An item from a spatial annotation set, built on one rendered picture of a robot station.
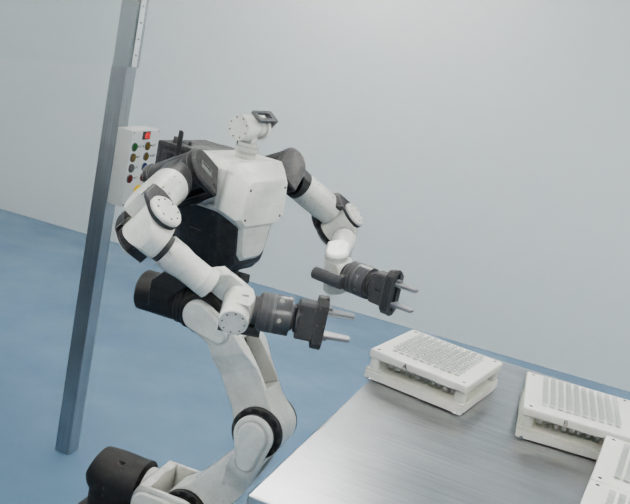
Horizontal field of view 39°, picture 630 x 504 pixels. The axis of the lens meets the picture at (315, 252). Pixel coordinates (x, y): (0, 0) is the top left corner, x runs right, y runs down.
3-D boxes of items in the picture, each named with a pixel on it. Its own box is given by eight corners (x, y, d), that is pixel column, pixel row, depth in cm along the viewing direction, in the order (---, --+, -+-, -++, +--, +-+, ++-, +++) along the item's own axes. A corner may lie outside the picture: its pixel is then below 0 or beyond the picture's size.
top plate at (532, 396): (628, 408, 207) (631, 400, 206) (638, 449, 184) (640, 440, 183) (524, 378, 212) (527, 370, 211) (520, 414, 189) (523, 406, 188)
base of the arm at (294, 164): (249, 205, 252) (233, 169, 249) (275, 188, 261) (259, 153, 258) (288, 196, 242) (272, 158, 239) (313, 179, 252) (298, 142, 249)
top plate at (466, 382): (501, 369, 214) (503, 362, 214) (465, 395, 193) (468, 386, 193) (411, 336, 225) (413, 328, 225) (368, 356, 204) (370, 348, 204)
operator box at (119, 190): (148, 202, 311) (160, 129, 305) (121, 207, 295) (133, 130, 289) (134, 197, 313) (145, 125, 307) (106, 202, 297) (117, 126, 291)
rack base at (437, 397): (496, 388, 216) (498, 379, 215) (460, 415, 194) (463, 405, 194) (406, 354, 227) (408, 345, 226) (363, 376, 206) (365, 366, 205)
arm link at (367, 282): (410, 269, 235) (374, 255, 241) (390, 272, 227) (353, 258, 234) (399, 313, 238) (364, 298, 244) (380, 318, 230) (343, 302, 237)
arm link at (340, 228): (332, 273, 255) (340, 245, 273) (360, 255, 252) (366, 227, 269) (309, 245, 253) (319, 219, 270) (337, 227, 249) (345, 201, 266)
